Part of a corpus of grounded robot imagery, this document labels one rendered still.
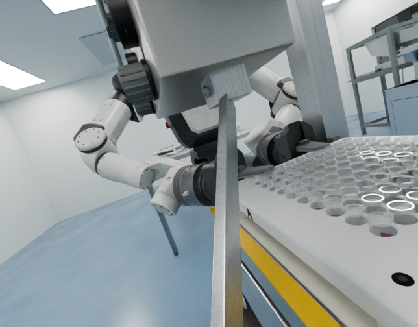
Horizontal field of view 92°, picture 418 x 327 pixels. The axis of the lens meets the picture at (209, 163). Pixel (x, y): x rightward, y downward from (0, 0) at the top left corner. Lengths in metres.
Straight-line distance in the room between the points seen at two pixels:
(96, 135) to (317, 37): 0.55
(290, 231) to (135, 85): 0.17
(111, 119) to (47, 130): 5.23
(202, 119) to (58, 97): 5.25
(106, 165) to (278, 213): 0.45
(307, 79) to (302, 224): 0.37
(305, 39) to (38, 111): 5.78
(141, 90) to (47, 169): 5.81
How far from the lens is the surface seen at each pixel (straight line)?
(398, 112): 3.18
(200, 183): 0.38
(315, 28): 0.52
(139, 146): 5.27
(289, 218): 0.19
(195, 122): 0.73
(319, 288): 0.20
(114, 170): 0.55
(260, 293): 0.26
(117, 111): 0.71
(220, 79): 0.16
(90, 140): 0.60
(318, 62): 0.50
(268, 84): 0.81
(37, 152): 6.01
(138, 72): 0.19
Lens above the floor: 1.00
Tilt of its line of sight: 10 degrees down
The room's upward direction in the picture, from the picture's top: 19 degrees counter-clockwise
